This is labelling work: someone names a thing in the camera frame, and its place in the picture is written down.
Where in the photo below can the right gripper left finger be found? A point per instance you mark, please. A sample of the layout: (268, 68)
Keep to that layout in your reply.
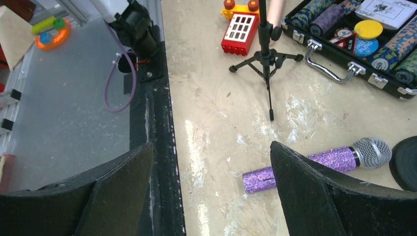
(104, 201)

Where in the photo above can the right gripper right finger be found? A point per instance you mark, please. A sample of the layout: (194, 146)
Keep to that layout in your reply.
(319, 201)

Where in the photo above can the purple glitter microphone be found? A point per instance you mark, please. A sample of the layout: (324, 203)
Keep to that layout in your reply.
(368, 153)

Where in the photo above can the black round-base mic stand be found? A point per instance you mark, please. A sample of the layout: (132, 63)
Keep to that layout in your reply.
(403, 165)

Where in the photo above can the black tripod shock-mount stand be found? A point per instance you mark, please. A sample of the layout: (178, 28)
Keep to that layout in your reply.
(266, 61)

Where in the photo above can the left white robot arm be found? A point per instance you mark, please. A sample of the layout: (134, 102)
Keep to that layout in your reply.
(135, 29)

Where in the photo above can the blue poker chip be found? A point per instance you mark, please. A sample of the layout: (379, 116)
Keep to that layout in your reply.
(365, 47)

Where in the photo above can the black poker chip case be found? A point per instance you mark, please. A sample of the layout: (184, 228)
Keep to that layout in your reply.
(326, 28)

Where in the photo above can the yellow poker chip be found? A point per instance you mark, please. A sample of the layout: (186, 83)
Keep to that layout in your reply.
(368, 29)

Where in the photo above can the red toy block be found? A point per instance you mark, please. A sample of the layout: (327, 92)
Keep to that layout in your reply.
(240, 33)

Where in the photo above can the pink plastic cylinder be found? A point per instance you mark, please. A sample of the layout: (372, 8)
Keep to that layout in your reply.
(274, 15)

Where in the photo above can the white card deck box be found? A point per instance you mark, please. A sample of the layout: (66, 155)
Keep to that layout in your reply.
(392, 14)

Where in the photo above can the yellow orange toy piece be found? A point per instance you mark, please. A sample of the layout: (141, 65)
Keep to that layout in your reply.
(230, 8)

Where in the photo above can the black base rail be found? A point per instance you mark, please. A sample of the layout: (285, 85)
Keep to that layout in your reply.
(151, 121)

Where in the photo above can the orange ring toy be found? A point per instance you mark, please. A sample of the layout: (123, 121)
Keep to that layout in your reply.
(51, 32)

